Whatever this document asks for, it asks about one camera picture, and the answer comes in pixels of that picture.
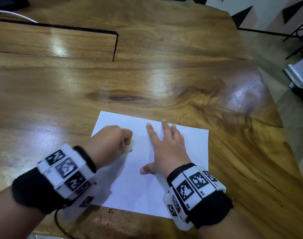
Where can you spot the person's right little finger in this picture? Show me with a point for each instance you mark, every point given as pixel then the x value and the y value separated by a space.
pixel 182 141

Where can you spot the person's left hand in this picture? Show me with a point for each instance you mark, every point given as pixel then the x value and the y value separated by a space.
pixel 106 143

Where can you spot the wooden table flap panel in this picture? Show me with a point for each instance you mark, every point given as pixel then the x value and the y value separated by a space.
pixel 54 39

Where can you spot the person's right forearm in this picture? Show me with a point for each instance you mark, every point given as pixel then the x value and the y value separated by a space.
pixel 226 226

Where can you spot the person's right middle finger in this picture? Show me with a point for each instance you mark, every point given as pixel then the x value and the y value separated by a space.
pixel 166 130

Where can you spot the person's right hand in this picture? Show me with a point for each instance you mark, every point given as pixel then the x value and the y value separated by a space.
pixel 170 154

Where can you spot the white paper sheet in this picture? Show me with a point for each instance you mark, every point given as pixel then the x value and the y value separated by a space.
pixel 136 181

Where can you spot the white box appliance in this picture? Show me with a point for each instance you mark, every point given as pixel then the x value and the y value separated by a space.
pixel 301 70

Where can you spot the person's right thumb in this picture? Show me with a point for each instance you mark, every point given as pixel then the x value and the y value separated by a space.
pixel 147 169

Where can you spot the person's left fingers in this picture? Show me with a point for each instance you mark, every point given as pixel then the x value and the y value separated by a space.
pixel 126 139

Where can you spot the black metal chair frame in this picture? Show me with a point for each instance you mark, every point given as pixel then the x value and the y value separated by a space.
pixel 299 34

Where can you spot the person's left forearm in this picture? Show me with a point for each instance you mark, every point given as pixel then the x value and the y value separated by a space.
pixel 14 217

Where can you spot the black fabric wrist band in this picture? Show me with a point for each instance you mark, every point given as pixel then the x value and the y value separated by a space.
pixel 32 190
pixel 212 209

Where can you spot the white marker-covered wrist tracker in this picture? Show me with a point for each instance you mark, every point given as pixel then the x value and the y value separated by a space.
pixel 66 171
pixel 191 187

